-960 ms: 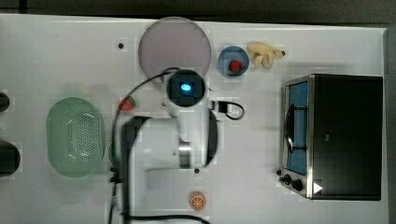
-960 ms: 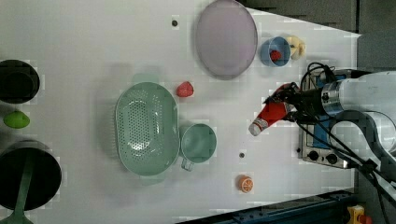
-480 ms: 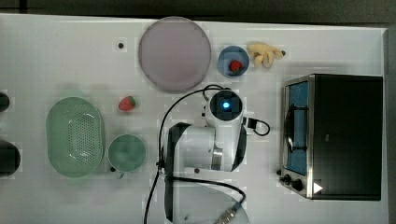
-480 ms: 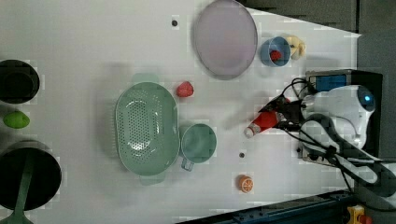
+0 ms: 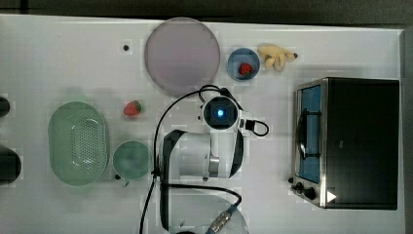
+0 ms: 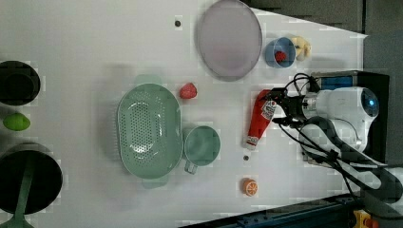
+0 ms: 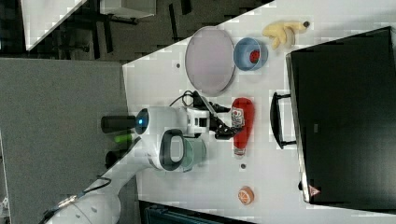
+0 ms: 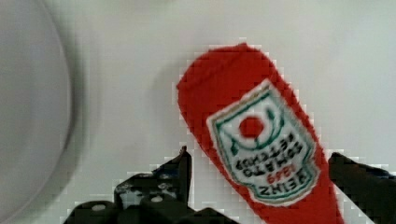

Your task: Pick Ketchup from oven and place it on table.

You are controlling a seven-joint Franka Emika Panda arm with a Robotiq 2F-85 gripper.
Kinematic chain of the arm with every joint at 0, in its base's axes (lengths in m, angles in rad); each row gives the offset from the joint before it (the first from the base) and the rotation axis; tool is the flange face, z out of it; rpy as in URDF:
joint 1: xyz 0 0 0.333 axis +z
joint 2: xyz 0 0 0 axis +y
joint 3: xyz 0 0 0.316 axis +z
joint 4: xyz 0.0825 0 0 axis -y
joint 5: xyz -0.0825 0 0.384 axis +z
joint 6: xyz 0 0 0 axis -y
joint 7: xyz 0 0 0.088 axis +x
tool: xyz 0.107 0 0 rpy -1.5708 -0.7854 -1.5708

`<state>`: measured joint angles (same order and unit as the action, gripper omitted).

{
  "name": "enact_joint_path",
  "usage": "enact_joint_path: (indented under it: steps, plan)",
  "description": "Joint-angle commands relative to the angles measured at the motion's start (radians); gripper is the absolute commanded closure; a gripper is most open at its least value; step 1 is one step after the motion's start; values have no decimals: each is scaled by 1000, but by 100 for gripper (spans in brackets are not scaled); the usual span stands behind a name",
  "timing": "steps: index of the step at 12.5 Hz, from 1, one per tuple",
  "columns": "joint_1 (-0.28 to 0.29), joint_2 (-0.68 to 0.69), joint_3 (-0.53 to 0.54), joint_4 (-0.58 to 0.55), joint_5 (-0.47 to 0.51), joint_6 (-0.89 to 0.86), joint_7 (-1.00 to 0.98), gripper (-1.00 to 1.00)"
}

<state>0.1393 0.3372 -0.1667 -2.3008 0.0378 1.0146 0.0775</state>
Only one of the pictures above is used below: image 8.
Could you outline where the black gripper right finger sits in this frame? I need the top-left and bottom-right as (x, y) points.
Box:
(329, 152), (396, 224)

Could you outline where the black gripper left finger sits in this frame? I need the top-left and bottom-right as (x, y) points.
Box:
(64, 147), (238, 224)

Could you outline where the red ketchup bottle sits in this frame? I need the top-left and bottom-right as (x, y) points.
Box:
(177, 44), (345, 224)

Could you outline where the grey round plate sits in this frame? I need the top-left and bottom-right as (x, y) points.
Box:
(0, 0), (72, 220)

